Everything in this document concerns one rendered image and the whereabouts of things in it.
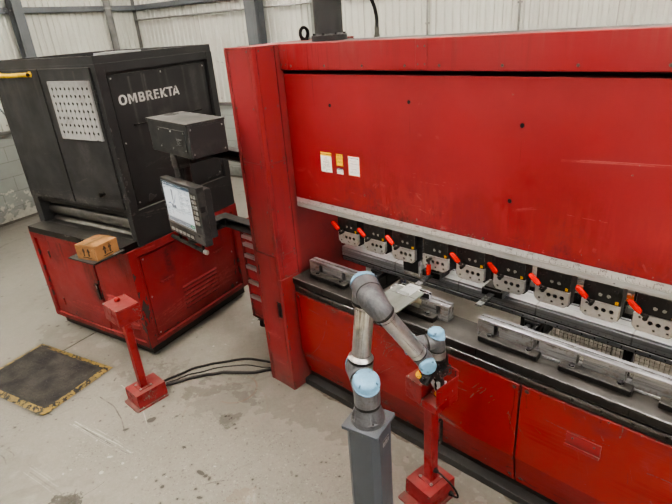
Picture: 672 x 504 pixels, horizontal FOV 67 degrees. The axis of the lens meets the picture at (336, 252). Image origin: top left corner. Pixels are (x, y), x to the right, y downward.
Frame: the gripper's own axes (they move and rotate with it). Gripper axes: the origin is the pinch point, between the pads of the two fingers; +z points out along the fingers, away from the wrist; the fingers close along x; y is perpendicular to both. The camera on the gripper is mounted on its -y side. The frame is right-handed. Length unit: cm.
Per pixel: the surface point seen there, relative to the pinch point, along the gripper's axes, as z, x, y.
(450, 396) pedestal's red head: 3.1, -4.8, 4.2
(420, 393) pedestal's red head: 0.3, 5.0, -6.0
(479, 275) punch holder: -44, 5, 40
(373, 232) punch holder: -53, 70, 30
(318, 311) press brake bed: 6, 108, 9
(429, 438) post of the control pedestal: 31.9, 3.7, -3.4
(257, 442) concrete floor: 70, 103, -56
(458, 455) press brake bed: 72, 9, 24
